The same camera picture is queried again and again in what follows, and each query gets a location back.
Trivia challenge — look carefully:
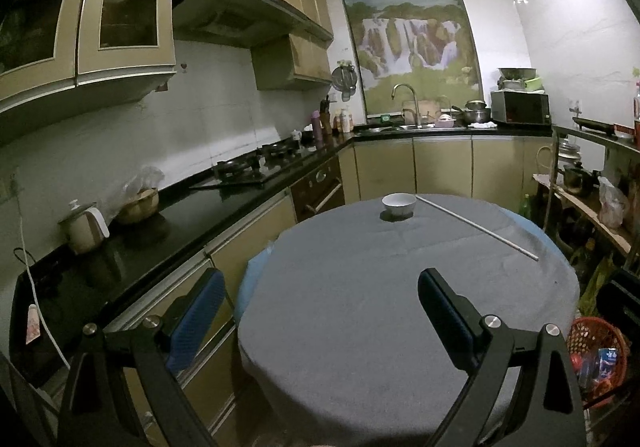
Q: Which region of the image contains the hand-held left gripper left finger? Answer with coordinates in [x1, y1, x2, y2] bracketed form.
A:
[57, 268, 227, 447]

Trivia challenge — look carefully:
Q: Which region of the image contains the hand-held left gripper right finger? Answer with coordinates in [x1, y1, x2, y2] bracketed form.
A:
[417, 268, 587, 447]

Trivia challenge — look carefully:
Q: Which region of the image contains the red plastic basket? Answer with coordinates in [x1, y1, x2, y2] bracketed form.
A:
[567, 317, 629, 410]

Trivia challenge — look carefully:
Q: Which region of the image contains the yellow plastic bag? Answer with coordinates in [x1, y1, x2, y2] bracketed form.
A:
[580, 257, 616, 318]

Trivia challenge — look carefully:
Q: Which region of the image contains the blue under cloth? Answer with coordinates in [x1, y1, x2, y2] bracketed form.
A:
[235, 207, 573, 328]

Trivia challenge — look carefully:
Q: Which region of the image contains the black kitchen countertop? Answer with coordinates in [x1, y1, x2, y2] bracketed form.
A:
[10, 124, 553, 373]

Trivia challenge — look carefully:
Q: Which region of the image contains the metal storage rack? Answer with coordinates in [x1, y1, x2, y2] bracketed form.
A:
[532, 124, 640, 278]

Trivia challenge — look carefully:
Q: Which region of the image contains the white plastic bag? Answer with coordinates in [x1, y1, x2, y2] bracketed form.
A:
[597, 176, 631, 229]

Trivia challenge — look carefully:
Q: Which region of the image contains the long white rod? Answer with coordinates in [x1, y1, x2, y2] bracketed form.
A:
[415, 196, 540, 261]

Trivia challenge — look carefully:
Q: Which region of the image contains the white ceramic bowl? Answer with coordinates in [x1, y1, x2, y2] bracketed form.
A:
[381, 193, 417, 220]

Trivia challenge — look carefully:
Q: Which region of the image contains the dark cooking pot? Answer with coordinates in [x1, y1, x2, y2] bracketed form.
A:
[562, 162, 601, 195]

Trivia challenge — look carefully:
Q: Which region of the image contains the clear bag with bread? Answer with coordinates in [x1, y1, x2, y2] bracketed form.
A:
[116, 166, 166, 225]

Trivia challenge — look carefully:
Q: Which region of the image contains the beige electric kettle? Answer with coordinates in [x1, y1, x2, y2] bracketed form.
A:
[59, 200, 111, 255]

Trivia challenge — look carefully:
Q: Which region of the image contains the black gas stove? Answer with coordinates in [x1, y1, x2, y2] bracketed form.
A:
[189, 137, 321, 190]

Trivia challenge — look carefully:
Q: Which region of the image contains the black electric griddle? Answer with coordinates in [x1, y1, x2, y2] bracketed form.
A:
[571, 116, 621, 135]

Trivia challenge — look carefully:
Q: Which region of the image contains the built-in dark oven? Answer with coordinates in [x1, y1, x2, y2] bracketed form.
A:
[290, 154, 347, 223]

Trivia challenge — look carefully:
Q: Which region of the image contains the metal cooking pot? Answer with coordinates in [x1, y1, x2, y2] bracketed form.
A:
[462, 100, 492, 124]

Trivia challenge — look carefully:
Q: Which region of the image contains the microwave oven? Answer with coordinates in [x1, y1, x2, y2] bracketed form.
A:
[490, 91, 551, 127]

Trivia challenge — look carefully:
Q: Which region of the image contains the metal kitchen faucet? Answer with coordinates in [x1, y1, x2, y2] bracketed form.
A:
[391, 84, 422, 127]

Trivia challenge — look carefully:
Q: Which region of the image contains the metal basin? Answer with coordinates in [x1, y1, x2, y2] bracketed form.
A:
[497, 67, 538, 90]

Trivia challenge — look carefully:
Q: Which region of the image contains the hanging metal strainer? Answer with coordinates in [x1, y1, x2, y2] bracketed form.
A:
[331, 64, 358, 95]

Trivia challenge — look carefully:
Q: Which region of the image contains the glass-door upper cabinet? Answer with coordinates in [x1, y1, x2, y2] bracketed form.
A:
[0, 0, 178, 128]

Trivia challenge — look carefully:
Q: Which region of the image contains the white power cable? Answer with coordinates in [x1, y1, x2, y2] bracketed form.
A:
[12, 172, 71, 370]

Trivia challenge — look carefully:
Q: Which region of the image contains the small beige wall cabinet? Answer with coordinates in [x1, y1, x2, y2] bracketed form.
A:
[250, 33, 332, 90]

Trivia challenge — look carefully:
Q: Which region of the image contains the waterfall wall poster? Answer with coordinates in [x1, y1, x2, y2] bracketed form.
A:
[334, 0, 483, 110]

